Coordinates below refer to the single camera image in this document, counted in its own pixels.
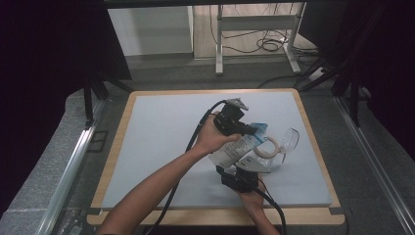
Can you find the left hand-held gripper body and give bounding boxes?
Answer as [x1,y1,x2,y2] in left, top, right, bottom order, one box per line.
[213,97,251,137]

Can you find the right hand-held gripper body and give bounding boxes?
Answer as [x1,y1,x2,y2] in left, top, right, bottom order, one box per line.
[215,156,272,194]

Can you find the white pouch with blue top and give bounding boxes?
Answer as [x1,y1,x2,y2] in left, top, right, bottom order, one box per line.
[208,121,269,169]

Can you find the person's right hand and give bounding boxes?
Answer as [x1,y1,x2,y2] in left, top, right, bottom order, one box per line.
[236,183,267,211]

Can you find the person's left hand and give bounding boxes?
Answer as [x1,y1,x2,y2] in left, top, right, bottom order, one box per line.
[194,111,243,155]

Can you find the white table mat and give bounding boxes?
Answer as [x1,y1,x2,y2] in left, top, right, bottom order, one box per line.
[101,91,334,210]

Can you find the white power strip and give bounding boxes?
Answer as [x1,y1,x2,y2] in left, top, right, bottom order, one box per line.
[307,67,328,82]

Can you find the black stand legs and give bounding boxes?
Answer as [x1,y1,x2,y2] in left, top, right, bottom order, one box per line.
[293,53,365,129]
[81,72,135,129]

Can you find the white cabinet panel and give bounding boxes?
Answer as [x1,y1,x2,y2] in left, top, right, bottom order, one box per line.
[107,5,196,59]

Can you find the right hand-held gripper black cable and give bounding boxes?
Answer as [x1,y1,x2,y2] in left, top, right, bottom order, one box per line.
[254,177,289,235]

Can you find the black cables on floor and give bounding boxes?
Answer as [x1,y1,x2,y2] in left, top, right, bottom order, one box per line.
[208,4,319,57]

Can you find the white metal desk frame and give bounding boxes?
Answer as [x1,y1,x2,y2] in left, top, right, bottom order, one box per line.
[214,2,307,76]

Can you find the aluminium rail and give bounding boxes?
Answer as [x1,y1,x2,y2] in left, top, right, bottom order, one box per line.
[34,97,107,235]
[335,96,415,234]

